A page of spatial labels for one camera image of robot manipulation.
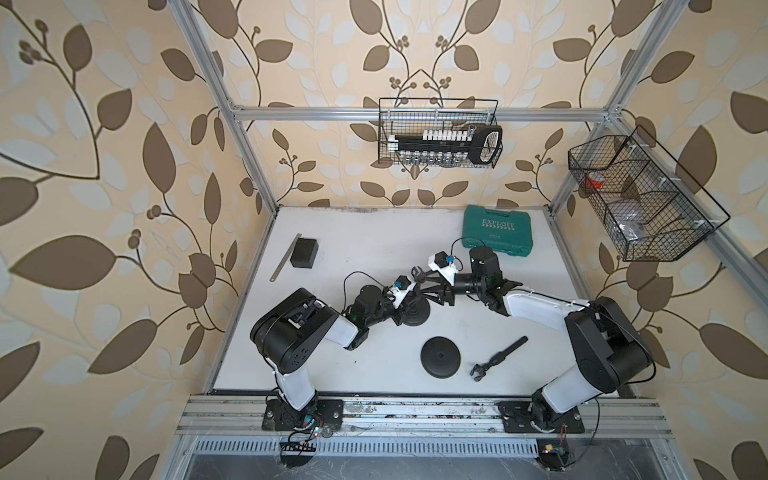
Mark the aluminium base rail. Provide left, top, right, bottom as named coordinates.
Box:
left=176, top=396, right=673, bottom=459

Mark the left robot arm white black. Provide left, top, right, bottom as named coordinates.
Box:
left=249, top=280, right=430, bottom=433

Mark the small black box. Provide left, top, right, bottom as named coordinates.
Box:
left=290, top=237, right=319, bottom=269

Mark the plastic bag in basket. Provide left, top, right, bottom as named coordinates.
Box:
left=606, top=199, right=651, bottom=242

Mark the black round stand base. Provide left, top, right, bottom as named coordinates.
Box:
left=399, top=296, right=431, bottom=327

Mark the black wire basket right wall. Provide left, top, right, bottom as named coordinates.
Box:
left=568, top=125, right=731, bottom=262

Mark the black wire basket back wall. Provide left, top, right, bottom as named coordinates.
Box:
left=377, top=97, right=503, bottom=169

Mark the black wire basket wall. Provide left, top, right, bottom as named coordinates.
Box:
left=568, top=125, right=731, bottom=262
left=377, top=97, right=503, bottom=169

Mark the socket set rail black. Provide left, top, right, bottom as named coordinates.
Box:
left=384, top=124, right=504, bottom=168

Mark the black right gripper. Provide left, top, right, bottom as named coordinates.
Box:
left=416, top=268, right=485, bottom=306

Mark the green plastic tool case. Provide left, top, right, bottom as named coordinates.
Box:
left=461, top=205, right=534, bottom=257

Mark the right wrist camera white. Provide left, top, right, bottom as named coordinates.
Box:
left=428, top=251, right=459, bottom=286

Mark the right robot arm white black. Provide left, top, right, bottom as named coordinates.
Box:
left=411, top=246, right=653, bottom=433

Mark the red item in basket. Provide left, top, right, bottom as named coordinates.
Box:
left=584, top=171, right=606, bottom=191

